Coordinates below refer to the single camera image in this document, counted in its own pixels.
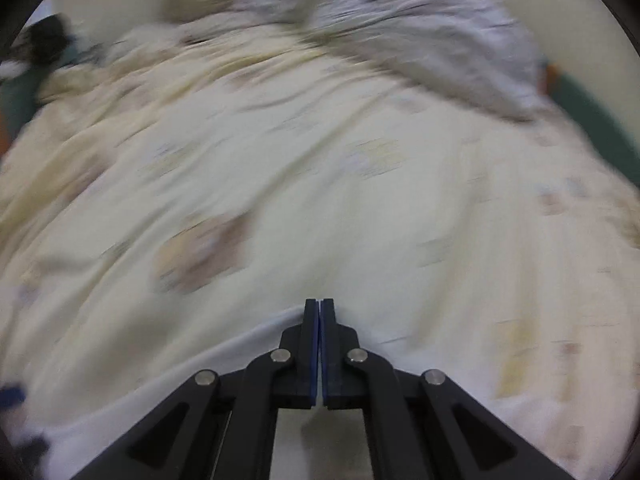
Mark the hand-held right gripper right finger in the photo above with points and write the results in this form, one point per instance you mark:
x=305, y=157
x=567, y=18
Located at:
x=340, y=375

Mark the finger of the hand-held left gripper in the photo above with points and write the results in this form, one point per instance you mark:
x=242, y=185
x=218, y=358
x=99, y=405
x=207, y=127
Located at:
x=12, y=395
x=32, y=447

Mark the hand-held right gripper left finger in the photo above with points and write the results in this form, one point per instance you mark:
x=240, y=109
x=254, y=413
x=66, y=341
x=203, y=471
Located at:
x=300, y=375

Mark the white printed t-shirt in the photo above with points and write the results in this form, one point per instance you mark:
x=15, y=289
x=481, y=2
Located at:
x=225, y=355

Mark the cream cartoon print duvet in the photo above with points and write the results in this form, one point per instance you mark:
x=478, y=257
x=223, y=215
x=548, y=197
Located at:
x=300, y=185

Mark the crumpled pale grey quilt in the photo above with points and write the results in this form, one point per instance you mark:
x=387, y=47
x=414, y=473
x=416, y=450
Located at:
x=425, y=45

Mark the black and white fluffy blanket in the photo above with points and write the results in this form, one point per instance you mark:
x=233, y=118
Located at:
x=42, y=40

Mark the teal bolster with orange band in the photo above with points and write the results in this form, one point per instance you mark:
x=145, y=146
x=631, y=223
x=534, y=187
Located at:
x=600, y=125

